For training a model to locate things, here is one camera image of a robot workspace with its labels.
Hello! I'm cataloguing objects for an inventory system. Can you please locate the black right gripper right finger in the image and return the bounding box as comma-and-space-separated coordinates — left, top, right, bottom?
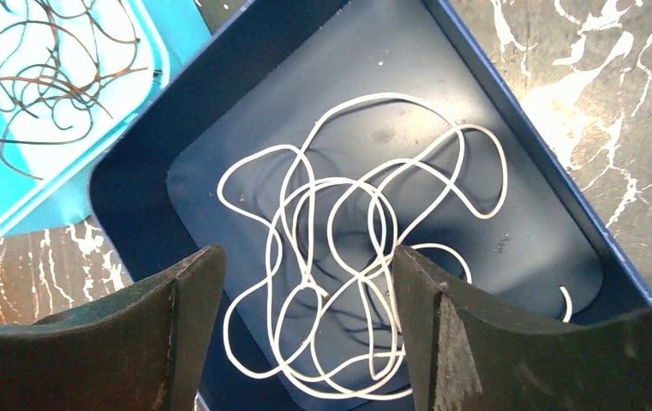
393, 246, 652, 410

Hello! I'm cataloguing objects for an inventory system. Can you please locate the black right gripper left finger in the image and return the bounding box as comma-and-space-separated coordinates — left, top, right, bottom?
0, 246, 226, 410

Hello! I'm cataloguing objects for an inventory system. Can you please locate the white wire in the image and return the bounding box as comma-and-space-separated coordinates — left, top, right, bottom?
216, 92, 510, 402
558, 285, 574, 325

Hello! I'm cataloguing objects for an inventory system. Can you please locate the dark blue plastic tray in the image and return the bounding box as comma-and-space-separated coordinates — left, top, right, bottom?
87, 0, 652, 411

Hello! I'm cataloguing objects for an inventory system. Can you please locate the teal plastic tray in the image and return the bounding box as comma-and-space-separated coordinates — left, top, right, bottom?
0, 1, 211, 238

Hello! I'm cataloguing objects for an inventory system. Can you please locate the brown wire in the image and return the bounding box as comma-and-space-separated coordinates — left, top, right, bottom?
0, 0, 151, 182

